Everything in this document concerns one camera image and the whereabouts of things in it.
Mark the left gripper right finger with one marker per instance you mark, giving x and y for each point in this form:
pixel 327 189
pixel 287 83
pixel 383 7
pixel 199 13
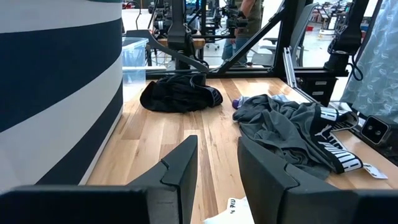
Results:
pixel 264 186

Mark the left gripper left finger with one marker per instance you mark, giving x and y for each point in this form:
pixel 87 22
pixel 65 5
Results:
pixel 183 174

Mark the white cloth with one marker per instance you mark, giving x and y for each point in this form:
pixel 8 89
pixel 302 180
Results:
pixel 236 214

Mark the dark grey Puma underwear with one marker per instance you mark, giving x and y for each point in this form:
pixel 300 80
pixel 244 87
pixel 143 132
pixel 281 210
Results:
pixel 280 130

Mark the black underwear garment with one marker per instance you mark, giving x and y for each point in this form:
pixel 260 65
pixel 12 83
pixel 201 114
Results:
pixel 177 95

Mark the purple and white sock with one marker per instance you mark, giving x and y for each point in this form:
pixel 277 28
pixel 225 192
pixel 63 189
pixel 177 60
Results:
pixel 237 102

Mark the white patterned garment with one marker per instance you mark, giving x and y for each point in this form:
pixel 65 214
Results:
pixel 376 62

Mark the background black robot arm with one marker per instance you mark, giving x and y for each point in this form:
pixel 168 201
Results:
pixel 234 18
pixel 161 23

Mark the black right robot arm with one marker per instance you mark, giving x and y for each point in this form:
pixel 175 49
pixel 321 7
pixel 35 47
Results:
pixel 348 37

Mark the black box with white labels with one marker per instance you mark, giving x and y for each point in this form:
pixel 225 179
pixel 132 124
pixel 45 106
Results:
pixel 317 90

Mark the clear plastic bin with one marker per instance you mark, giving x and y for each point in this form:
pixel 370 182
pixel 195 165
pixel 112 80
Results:
pixel 133 53

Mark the background wooden table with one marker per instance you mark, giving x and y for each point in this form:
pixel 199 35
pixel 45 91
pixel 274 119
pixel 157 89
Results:
pixel 199 43

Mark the navy white striped fabric basket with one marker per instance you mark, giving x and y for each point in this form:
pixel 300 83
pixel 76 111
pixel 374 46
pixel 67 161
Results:
pixel 56 93

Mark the person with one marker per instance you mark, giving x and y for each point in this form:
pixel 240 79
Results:
pixel 255 25

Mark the grey office chair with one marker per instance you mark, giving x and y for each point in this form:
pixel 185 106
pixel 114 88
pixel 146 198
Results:
pixel 303 28

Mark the silver aluminium rail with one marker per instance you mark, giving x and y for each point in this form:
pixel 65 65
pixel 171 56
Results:
pixel 289 68

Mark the black two-lens camera box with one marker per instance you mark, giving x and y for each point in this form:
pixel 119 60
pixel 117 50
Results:
pixel 374 130

